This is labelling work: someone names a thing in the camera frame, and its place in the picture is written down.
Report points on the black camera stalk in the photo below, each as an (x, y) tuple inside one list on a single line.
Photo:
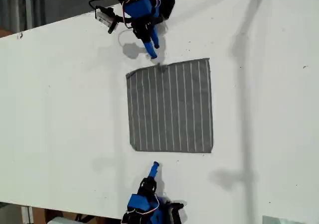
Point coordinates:
[(123, 20)]

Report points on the white plastic container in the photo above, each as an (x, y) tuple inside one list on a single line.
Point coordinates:
[(62, 220)]

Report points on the white table leg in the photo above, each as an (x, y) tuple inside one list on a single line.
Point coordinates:
[(27, 215)]

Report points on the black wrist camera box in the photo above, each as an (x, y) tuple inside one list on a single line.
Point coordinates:
[(175, 206), (106, 17)]

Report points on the grey white-striped square towel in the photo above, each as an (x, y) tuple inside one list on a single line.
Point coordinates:
[(169, 107)]

